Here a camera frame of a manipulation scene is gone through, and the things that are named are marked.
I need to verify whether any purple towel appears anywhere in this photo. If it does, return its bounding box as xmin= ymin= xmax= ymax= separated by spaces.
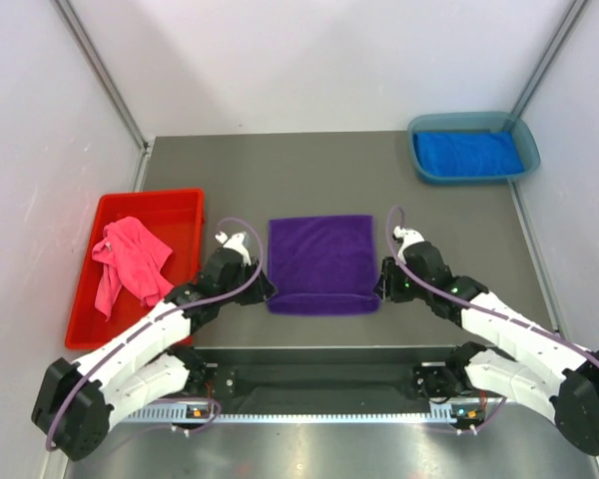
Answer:
xmin=268 ymin=215 xmax=380 ymax=316

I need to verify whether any blue towel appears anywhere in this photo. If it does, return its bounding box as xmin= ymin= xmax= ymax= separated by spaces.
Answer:
xmin=413 ymin=132 xmax=525 ymax=181

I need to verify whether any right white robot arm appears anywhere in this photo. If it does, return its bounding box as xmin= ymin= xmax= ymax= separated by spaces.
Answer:
xmin=375 ymin=228 xmax=599 ymax=456

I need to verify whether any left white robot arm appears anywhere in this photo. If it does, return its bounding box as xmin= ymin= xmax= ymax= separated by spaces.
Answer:
xmin=31 ymin=232 xmax=276 ymax=461

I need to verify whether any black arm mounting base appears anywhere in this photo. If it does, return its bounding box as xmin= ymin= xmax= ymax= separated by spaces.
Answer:
xmin=169 ymin=345 xmax=478 ymax=414

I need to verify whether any red plastic bin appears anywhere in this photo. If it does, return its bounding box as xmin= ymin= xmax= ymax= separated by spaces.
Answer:
xmin=65 ymin=189 xmax=205 ymax=351

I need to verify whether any pink towel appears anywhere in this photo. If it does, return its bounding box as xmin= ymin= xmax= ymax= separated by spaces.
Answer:
xmin=91 ymin=217 xmax=173 ymax=321

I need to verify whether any teal translucent plastic tray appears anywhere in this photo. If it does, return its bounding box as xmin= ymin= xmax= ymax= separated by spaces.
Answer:
xmin=406 ymin=111 xmax=541 ymax=186

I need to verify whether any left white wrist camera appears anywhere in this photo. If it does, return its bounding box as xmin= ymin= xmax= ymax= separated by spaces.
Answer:
xmin=215 ymin=232 xmax=252 ymax=265

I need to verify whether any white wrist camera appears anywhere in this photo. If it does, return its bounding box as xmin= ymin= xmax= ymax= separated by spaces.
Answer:
xmin=215 ymin=232 xmax=252 ymax=265
xmin=392 ymin=226 xmax=425 ymax=262

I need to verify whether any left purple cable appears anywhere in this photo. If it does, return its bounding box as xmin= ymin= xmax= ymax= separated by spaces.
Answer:
xmin=45 ymin=216 xmax=265 ymax=452

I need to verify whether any purple cable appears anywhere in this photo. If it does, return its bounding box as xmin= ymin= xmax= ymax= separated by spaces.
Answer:
xmin=385 ymin=205 xmax=599 ymax=434
xmin=45 ymin=216 xmax=265 ymax=452

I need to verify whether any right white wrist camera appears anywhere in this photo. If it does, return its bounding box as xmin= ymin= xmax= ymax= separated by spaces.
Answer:
xmin=392 ymin=226 xmax=425 ymax=262

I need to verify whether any white slotted cable duct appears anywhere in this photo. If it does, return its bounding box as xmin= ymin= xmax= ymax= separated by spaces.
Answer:
xmin=123 ymin=401 xmax=484 ymax=425

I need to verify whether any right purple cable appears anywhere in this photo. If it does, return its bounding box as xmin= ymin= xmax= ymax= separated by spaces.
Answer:
xmin=385 ymin=205 xmax=599 ymax=434

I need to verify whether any left aluminium frame post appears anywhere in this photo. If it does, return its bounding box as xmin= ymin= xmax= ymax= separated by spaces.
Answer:
xmin=49 ymin=0 xmax=151 ymax=156

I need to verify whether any aluminium frame post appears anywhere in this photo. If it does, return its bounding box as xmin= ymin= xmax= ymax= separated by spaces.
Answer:
xmin=510 ymin=0 xmax=591 ymax=117
xmin=49 ymin=0 xmax=151 ymax=156

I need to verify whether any right aluminium frame post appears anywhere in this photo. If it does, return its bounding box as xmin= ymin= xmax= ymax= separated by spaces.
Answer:
xmin=510 ymin=0 xmax=591 ymax=117

